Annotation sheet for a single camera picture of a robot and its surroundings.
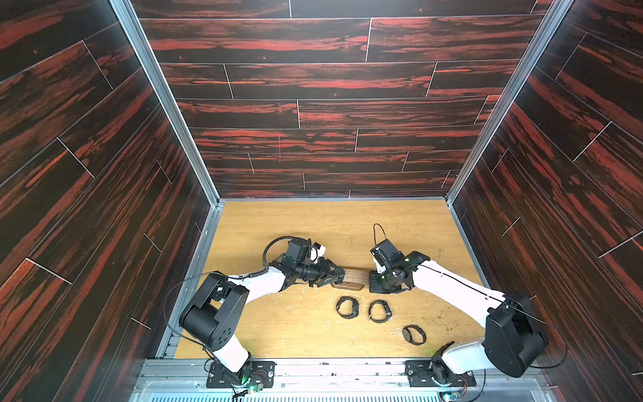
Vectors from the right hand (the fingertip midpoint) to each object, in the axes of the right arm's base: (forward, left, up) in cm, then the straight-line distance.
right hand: (376, 284), depth 86 cm
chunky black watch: (-8, +8, -1) cm, 11 cm away
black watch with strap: (-9, -4, -2) cm, 10 cm away
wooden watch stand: (+1, +7, +1) cm, 8 cm away
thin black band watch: (-16, -9, -3) cm, 19 cm away
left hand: (0, +12, +5) cm, 13 cm away
